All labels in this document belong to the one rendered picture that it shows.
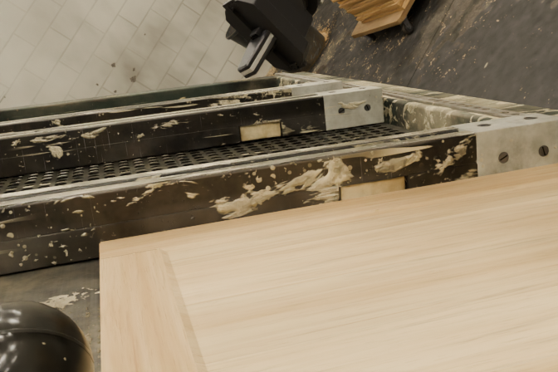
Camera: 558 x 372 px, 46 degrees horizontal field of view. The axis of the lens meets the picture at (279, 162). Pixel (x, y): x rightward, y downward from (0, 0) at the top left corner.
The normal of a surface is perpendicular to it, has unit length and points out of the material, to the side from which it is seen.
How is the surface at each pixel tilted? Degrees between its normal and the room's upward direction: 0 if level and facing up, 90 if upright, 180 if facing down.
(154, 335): 51
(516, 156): 90
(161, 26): 90
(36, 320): 80
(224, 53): 90
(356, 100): 90
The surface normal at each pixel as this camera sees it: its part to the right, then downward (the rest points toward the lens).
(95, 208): 0.26, 0.18
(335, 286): -0.10, -0.97
